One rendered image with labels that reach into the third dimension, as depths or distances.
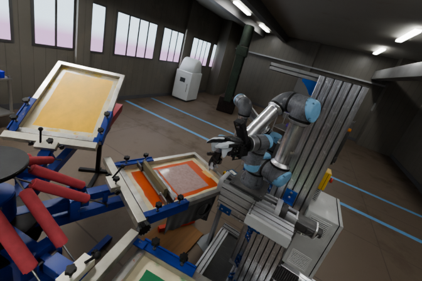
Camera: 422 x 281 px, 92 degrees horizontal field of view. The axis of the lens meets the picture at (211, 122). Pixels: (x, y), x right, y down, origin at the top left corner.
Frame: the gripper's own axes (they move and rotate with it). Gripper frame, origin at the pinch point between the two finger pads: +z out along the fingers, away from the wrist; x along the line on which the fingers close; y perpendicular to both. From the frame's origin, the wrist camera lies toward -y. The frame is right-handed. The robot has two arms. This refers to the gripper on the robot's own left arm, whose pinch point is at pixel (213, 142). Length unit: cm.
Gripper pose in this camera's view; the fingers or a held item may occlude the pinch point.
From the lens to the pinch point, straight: 78.8
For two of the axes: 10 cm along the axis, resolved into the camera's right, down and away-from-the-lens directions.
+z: -7.8, 0.1, -6.3
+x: -6.1, -2.8, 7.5
